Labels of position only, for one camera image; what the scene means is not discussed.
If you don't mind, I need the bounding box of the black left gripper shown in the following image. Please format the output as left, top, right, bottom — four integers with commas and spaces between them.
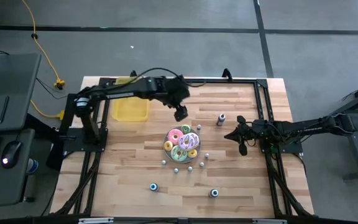
163, 77, 191, 123

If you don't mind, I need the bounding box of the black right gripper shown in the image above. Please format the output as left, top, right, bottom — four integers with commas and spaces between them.
224, 115, 262, 157

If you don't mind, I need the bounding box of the pink frosted donut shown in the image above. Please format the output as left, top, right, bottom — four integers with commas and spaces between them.
167, 128, 185, 146

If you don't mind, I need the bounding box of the lilac donut with brown stripes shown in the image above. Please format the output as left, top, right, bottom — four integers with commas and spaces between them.
178, 133, 201, 152

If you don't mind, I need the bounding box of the grey round plate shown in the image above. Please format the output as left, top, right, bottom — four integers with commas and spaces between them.
162, 124, 202, 164

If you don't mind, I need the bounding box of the large green frosted donut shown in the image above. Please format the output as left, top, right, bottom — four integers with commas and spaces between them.
170, 144, 188, 162

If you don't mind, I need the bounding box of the yellow translucent plastic bin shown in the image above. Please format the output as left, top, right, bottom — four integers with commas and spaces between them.
111, 77, 150, 123

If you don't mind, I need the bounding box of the black support panel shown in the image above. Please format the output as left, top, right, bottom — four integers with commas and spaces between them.
46, 136, 67, 171

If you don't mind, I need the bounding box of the blue and white can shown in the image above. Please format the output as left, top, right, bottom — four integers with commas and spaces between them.
26, 158, 39, 174

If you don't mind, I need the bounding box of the dark grey desk top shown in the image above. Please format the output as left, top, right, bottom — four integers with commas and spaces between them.
0, 52, 42, 134

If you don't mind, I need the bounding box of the black computer mouse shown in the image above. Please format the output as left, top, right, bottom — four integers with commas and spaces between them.
0, 140, 23, 169

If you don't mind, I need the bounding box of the black pen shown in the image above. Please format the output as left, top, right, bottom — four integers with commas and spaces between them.
0, 95, 11, 124

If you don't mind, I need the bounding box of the dark grey desk shelf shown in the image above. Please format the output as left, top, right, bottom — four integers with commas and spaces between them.
0, 128, 36, 208

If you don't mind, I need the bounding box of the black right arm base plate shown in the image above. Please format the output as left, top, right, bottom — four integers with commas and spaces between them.
259, 136, 304, 155

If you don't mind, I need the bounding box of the silver metal bracket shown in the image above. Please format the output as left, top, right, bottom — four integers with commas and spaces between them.
252, 218, 288, 224
78, 217, 114, 224

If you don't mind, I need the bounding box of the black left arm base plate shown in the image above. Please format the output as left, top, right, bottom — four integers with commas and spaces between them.
62, 127, 109, 153

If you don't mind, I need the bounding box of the yellow extension cord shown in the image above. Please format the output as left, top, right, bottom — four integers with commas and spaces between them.
29, 99, 65, 121
21, 0, 65, 90

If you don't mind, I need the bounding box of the dark grey stand frame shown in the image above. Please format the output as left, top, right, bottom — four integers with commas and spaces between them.
331, 77, 358, 181

